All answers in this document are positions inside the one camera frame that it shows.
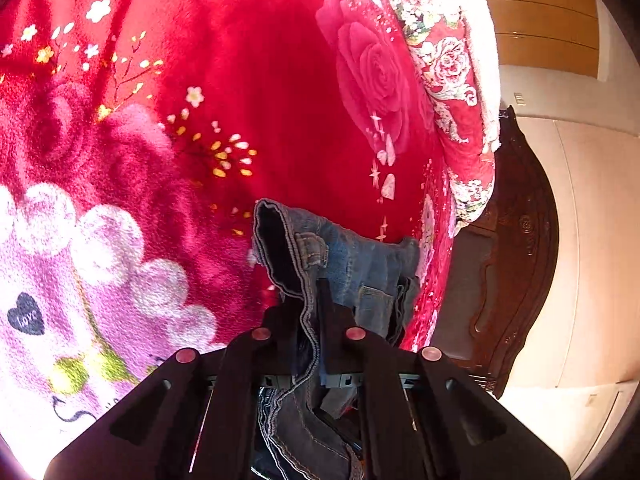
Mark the dark carved wooden headboard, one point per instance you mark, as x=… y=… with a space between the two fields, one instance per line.
x=525 y=260

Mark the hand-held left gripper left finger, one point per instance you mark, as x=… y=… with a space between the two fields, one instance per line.
x=280 y=327

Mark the folded floral quilt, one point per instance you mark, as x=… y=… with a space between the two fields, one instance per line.
x=450 y=60

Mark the red rose print blanket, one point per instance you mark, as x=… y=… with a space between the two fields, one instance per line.
x=225 y=60

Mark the white fluffy blanket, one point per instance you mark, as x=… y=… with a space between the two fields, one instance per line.
x=482 y=35

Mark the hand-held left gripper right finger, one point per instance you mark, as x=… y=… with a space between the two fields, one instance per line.
x=331 y=320

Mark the blue denim pants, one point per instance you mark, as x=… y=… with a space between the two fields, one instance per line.
x=360 y=270

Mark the white wall switch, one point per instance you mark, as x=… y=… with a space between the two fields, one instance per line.
x=518 y=98

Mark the wooden wardrobe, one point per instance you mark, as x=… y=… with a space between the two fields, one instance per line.
x=540 y=20

